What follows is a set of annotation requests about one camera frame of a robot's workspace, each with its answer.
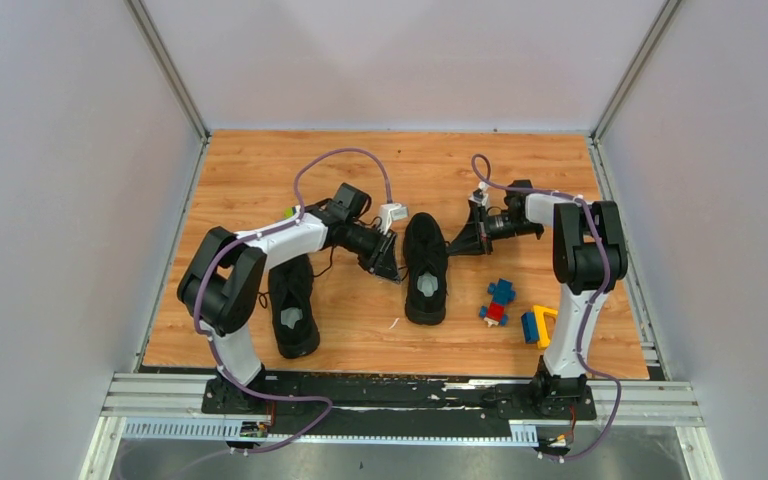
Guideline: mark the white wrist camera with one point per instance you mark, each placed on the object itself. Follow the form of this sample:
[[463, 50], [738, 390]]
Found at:
[[479, 198], [390, 213]]

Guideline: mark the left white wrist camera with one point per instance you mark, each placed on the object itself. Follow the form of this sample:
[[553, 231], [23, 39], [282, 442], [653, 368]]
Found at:
[[390, 213]]

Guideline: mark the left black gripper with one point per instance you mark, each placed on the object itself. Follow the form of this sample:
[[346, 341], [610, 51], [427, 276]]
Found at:
[[382, 260]]

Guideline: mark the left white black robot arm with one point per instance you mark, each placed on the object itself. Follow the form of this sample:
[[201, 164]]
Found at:
[[221, 284]]

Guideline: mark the black shoe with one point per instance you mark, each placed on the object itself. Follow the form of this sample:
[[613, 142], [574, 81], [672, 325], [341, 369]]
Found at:
[[290, 288], [426, 259]]

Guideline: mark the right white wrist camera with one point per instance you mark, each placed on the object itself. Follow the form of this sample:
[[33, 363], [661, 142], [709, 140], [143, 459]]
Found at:
[[479, 198]]

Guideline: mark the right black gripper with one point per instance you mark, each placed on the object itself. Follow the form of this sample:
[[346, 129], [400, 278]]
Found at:
[[475, 236]]

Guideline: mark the blue red toy block car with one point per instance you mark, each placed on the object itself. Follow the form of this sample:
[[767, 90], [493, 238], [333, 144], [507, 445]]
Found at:
[[502, 294]]

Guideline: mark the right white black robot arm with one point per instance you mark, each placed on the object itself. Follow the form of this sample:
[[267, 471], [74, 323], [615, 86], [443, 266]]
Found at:
[[589, 257]]

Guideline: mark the yellow blue toy block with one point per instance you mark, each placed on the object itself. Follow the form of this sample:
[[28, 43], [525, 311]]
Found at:
[[535, 329]]

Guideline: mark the aluminium frame rail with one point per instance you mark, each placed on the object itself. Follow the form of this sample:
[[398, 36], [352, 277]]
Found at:
[[644, 403]]

